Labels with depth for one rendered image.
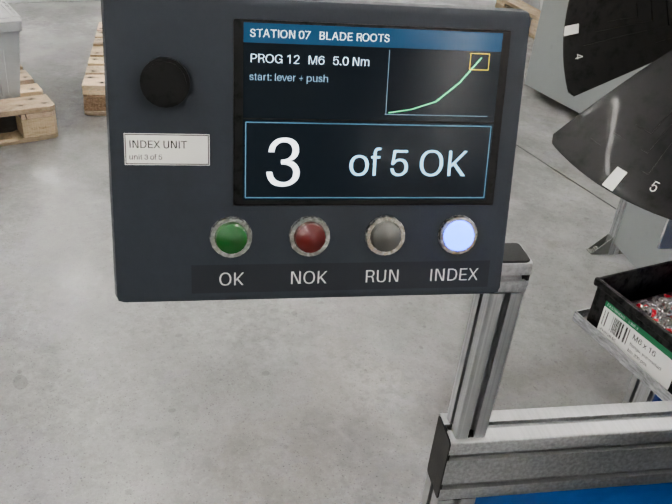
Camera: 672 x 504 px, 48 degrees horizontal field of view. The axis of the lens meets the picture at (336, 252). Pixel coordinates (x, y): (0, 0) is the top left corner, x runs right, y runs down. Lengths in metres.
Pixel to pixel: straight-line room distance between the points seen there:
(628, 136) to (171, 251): 0.76
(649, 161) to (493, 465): 0.51
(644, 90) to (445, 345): 1.27
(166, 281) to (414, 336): 1.79
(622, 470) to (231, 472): 1.15
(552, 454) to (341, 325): 1.52
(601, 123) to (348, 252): 0.69
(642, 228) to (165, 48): 2.38
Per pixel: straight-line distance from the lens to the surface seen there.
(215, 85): 0.46
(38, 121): 3.35
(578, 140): 1.12
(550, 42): 4.20
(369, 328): 2.24
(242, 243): 0.47
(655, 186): 1.08
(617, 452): 0.81
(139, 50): 0.46
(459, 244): 0.50
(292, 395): 2.00
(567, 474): 0.81
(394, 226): 0.48
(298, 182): 0.47
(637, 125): 1.11
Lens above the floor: 1.36
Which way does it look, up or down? 32 degrees down
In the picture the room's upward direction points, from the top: 6 degrees clockwise
